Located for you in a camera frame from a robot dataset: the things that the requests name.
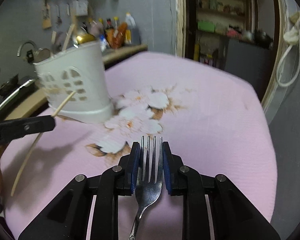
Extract white coiled hose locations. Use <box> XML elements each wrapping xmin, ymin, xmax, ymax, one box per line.
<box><xmin>275</xmin><ymin>22</ymin><xmax>300</xmax><ymax>88</ymax></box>

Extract pink floral table cloth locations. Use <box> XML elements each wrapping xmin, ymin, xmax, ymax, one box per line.
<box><xmin>1</xmin><ymin>52</ymin><xmax>277</xmax><ymax>237</ymax></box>

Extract large steel spoon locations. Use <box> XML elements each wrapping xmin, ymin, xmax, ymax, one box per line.
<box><xmin>76</xmin><ymin>33</ymin><xmax>96</xmax><ymax>44</ymax></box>

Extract white cloth gloves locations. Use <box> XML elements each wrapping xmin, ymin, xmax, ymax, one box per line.
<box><xmin>283</xmin><ymin>11</ymin><xmax>300</xmax><ymax>45</ymax></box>

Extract grey cabinet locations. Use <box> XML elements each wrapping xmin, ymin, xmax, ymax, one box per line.
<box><xmin>221</xmin><ymin>39</ymin><xmax>271</xmax><ymax>88</ymax></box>

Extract chrome sink faucet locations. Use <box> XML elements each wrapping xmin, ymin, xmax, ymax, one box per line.
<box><xmin>17</xmin><ymin>40</ymin><xmax>38</xmax><ymax>63</ymax></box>

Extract yellow cylinder by door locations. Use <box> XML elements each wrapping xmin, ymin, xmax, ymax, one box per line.
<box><xmin>193</xmin><ymin>43</ymin><xmax>200</xmax><ymax>62</ymax></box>

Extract steel fork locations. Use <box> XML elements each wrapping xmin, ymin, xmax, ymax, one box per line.
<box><xmin>128</xmin><ymin>136</ymin><xmax>163</xmax><ymax>239</ymax></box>

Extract white plastic utensil holder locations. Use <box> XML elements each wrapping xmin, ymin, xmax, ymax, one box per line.
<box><xmin>34</xmin><ymin>41</ymin><xmax>114</xmax><ymax>124</ymax></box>

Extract green box on shelf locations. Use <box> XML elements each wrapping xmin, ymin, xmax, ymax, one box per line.
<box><xmin>197</xmin><ymin>21</ymin><xmax>215</xmax><ymax>33</ymax></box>

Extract white jug bottle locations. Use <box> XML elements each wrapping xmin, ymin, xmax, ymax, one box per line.
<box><xmin>125</xmin><ymin>12</ymin><xmax>141</xmax><ymax>46</ymax></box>

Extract long wooden chopstick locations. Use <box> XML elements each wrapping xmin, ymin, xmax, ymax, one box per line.
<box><xmin>62</xmin><ymin>24</ymin><xmax>75</xmax><ymax>51</ymax></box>

